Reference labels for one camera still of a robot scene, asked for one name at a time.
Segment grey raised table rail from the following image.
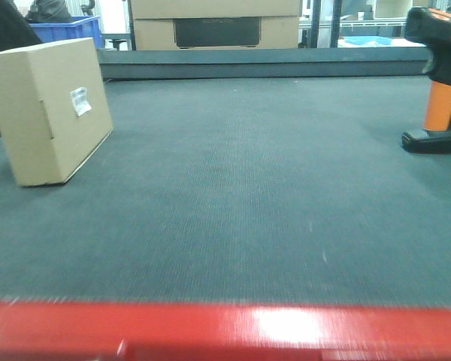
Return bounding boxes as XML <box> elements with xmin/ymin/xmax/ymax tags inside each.
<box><xmin>97</xmin><ymin>47</ymin><xmax>430</xmax><ymax>80</ymax></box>

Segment blue plastic crate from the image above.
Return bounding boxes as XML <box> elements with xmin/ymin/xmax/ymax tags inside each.
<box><xmin>29</xmin><ymin>16</ymin><xmax>104</xmax><ymax>49</ymax></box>

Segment large cardboard box with window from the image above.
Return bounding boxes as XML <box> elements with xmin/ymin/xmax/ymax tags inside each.
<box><xmin>129</xmin><ymin>1</ymin><xmax>302</xmax><ymax>50</ymax></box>

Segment red glossy front bar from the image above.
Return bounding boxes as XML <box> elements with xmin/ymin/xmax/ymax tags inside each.
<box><xmin>0</xmin><ymin>300</ymin><xmax>451</xmax><ymax>360</ymax></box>

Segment small brown cardboard package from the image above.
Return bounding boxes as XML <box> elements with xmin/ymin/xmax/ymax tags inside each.
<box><xmin>0</xmin><ymin>38</ymin><xmax>114</xmax><ymax>187</ymax></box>

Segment orange black barcode scanner gun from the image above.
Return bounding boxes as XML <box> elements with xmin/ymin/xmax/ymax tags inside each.
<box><xmin>401</xmin><ymin>7</ymin><xmax>451</xmax><ymax>154</ymax></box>

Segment blue flat tray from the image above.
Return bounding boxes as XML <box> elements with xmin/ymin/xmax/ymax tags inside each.
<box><xmin>338</xmin><ymin>36</ymin><xmax>392</xmax><ymax>47</ymax></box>

